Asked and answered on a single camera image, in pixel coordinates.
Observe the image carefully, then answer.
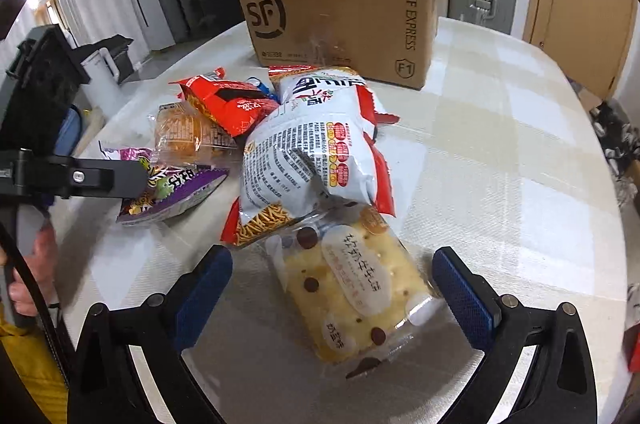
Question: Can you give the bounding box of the orange bread packet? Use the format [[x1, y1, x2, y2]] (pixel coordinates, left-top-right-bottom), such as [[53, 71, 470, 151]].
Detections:
[[147, 101, 246, 167]]

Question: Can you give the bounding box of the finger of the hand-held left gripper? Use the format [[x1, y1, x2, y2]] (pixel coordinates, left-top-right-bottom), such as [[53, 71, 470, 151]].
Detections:
[[29, 152, 153, 201]]

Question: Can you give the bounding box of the white red-edged snack bag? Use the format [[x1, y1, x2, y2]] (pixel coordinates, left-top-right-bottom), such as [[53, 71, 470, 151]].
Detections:
[[221, 66, 401, 247]]

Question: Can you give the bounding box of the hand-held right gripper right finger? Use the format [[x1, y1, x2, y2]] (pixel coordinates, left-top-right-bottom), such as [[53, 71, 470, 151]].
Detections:
[[431, 247, 598, 424]]

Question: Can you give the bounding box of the dark shoes pile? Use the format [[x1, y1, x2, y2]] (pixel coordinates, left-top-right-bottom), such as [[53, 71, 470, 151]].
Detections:
[[590, 98, 640, 205]]

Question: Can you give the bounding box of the brown cardboard box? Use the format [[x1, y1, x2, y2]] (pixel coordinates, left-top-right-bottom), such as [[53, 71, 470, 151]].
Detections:
[[238, 0, 440, 90]]

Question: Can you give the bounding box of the blue plastic container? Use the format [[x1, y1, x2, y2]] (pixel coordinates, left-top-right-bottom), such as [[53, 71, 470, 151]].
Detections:
[[54, 106, 85, 156]]

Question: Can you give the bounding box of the blue snack packet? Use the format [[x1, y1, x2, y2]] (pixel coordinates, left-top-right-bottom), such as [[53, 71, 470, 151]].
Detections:
[[247, 76, 273, 97]]

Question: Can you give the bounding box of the red snack packet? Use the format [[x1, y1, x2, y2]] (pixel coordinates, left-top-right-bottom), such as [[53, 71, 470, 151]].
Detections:
[[170, 68, 281, 137]]

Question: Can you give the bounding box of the person's yellow clothing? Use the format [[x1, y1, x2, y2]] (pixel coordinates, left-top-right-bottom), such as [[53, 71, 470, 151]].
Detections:
[[0, 321, 68, 424]]

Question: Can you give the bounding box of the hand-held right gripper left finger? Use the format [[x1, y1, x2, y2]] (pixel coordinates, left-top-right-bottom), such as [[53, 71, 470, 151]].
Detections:
[[67, 245, 236, 424]]

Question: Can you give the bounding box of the black cable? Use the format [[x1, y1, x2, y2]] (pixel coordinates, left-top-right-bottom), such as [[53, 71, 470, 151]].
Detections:
[[0, 221, 71, 405]]

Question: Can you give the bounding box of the purple snack packet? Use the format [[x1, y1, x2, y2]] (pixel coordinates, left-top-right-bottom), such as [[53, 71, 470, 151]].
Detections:
[[100, 144, 230, 225]]

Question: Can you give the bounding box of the person's left hand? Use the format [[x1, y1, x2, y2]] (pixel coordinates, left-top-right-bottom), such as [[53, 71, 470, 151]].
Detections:
[[10, 224, 61, 317]]

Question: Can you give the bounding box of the clear-wrapped yellow cake packet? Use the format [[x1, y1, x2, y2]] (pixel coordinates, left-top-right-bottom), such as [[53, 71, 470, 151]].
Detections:
[[265, 204, 446, 380]]

